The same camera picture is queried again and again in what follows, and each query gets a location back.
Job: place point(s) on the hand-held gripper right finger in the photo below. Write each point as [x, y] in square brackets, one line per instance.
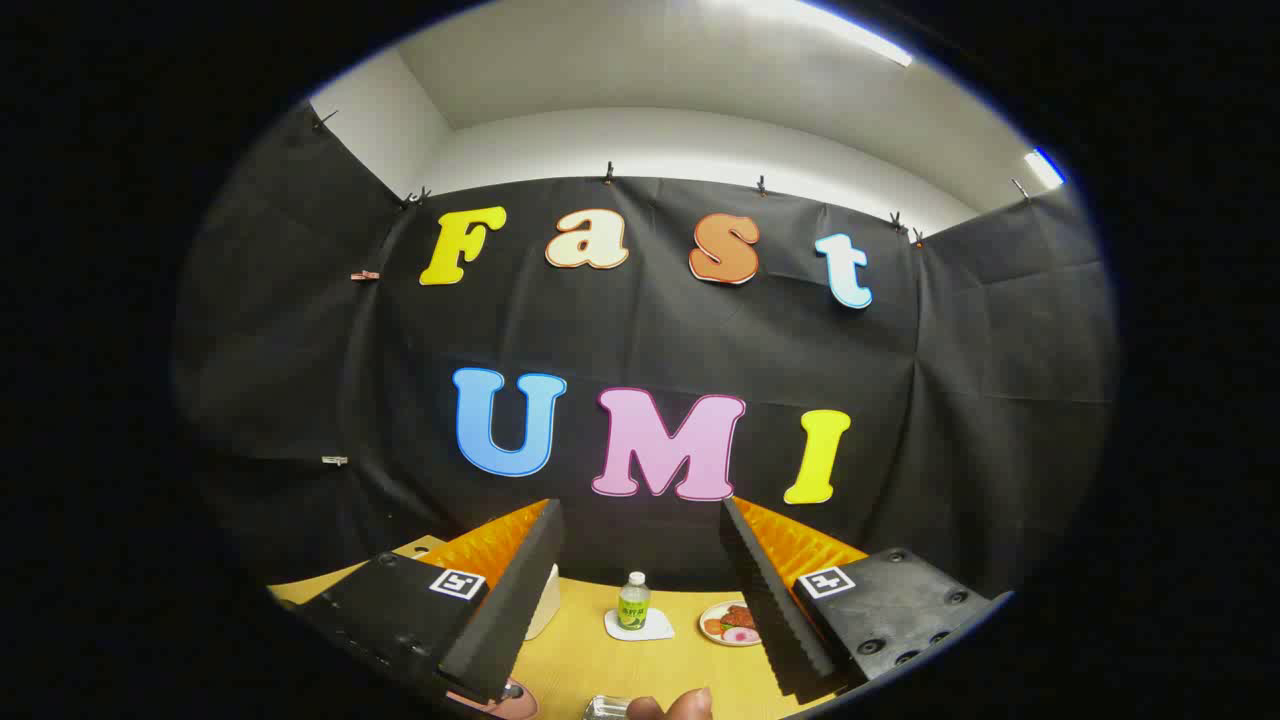
[765, 590]

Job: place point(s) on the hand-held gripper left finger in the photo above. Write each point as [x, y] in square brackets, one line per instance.
[520, 580]

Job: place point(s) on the cream white toaster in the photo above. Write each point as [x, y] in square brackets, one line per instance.
[546, 600]

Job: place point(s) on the plate of toy food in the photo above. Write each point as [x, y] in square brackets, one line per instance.
[730, 622]

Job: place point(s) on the green label drink bottle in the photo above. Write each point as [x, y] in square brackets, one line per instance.
[634, 605]

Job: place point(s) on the pink plate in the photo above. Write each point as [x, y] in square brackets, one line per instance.
[515, 705]

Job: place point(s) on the white coaster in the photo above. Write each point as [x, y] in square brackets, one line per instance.
[640, 630]

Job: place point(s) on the perforated metal basket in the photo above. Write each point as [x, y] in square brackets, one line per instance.
[606, 709]

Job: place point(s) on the small ceiling light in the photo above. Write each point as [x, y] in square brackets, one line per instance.
[1043, 167]

